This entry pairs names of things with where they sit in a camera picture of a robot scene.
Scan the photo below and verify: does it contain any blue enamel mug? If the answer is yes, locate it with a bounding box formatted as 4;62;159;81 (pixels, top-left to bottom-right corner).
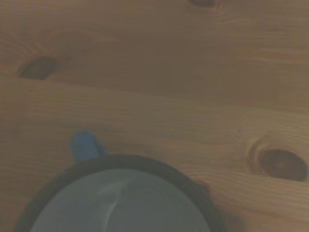
13;130;226;232

